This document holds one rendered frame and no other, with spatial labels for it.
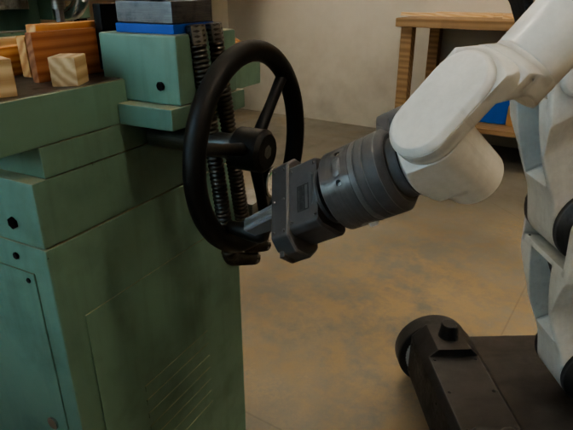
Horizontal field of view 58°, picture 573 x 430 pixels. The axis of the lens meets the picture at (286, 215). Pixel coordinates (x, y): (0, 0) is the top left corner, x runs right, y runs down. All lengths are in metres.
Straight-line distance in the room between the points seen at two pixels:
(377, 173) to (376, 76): 3.66
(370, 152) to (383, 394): 1.09
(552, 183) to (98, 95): 0.75
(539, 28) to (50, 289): 0.63
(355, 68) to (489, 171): 3.72
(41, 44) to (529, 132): 0.83
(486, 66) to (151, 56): 0.44
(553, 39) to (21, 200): 0.60
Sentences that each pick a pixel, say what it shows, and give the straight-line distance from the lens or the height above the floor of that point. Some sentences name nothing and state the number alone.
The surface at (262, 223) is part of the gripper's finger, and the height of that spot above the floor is 0.76.
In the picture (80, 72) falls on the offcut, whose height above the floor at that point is 0.92.
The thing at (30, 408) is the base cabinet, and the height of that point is 0.40.
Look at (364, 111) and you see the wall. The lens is 4.24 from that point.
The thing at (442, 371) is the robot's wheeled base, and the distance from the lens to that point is 1.33.
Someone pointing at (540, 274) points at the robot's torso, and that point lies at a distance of 1.22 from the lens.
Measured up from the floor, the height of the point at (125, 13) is 0.98.
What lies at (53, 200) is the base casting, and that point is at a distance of 0.72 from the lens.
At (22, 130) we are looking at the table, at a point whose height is 0.87.
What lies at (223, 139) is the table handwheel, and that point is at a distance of 0.74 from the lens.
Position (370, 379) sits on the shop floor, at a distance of 1.56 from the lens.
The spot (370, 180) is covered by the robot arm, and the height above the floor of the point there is 0.85.
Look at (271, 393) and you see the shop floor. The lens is 1.50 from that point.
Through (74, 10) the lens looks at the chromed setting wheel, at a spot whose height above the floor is 0.98.
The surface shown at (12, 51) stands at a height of 0.93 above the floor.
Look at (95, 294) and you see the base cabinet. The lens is 0.81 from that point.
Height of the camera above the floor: 1.02
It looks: 24 degrees down
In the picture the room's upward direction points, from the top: straight up
